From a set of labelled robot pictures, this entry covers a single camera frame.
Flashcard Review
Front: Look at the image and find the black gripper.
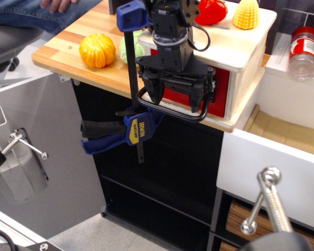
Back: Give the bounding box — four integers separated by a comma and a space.
136, 41, 209, 113

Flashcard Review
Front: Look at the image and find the black metal drawer handle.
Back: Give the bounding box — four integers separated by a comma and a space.
136, 67, 218, 123

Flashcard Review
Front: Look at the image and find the red front wooden drawer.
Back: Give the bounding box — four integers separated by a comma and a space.
150, 49, 230, 118

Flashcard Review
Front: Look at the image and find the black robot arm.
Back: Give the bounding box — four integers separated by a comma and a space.
136, 1, 215, 112

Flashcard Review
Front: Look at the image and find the white wooden box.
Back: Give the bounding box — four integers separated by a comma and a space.
138, 0, 277, 121

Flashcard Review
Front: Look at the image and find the white open drawer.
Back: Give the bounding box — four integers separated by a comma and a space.
217, 106, 314, 228

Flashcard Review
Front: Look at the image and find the person's hand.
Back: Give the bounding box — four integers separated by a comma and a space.
40, 0, 78, 14

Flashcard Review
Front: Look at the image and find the blue Irwin bar clamp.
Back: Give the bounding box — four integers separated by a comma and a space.
81, 1, 164, 164

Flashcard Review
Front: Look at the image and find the red toy strawberry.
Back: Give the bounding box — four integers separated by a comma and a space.
195, 0, 228, 25

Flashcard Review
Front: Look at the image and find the orange toy pumpkin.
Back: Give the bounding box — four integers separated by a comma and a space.
79, 33, 116, 69

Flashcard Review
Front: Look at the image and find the wooden countertop board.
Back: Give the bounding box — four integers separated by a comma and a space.
31, 0, 271, 133

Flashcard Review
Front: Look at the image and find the yellow toy corn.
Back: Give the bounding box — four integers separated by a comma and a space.
232, 0, 260, 30

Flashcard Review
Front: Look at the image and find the black cabinet shelf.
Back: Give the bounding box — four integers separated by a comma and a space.
72, 81, 225, 251

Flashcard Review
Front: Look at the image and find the red label plastic jar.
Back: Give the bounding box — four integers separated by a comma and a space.
287, 26, 314, 81

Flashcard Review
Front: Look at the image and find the right silver clamp screw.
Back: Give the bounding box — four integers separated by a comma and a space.
241, 166, 293, 235

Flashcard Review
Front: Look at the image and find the silver clamp screw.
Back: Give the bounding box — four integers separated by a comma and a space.
241, 166, 293, 235
0, 132, 49, 172

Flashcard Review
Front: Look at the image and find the grey cabinet door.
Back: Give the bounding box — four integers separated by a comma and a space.
0, 73, 105, 238

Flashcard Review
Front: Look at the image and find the blue jeans leg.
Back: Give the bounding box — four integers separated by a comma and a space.
0, 0, 100, 35

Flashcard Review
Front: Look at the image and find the left silver clamp screw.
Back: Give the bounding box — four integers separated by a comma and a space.
0, 132, 49, 172

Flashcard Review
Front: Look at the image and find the grey office chair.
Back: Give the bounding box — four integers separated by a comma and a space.
0, 25, 43, 85

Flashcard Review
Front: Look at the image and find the black cable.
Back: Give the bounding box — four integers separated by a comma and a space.
0, 226, 16, 251

